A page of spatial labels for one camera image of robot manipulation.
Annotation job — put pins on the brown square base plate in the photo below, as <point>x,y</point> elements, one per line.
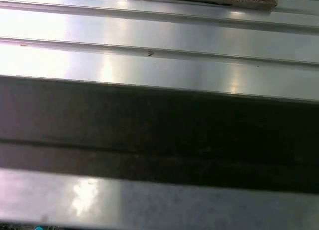
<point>249,4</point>

